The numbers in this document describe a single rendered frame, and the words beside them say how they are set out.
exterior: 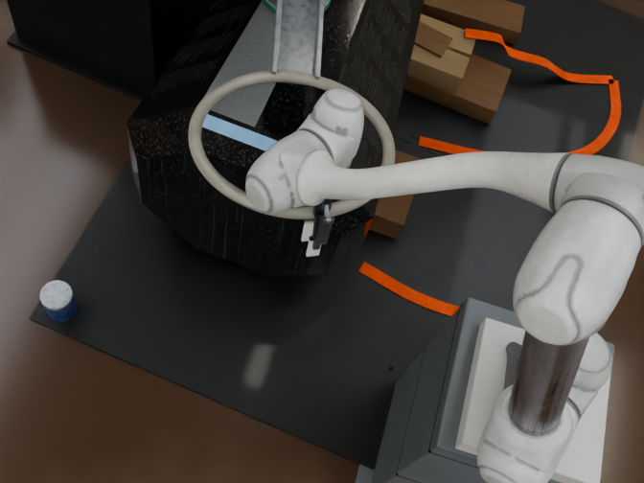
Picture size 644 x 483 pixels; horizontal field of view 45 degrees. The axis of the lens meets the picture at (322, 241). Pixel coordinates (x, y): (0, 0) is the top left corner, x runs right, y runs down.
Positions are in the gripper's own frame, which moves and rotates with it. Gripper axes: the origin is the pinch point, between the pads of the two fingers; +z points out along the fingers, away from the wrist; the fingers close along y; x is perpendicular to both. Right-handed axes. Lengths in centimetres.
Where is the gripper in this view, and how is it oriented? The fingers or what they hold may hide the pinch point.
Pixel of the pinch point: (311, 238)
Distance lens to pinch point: 178.9
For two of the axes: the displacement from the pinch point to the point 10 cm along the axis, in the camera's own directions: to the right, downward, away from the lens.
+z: -1.5, 6.3, 7.6
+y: -2.6, -7.6, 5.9
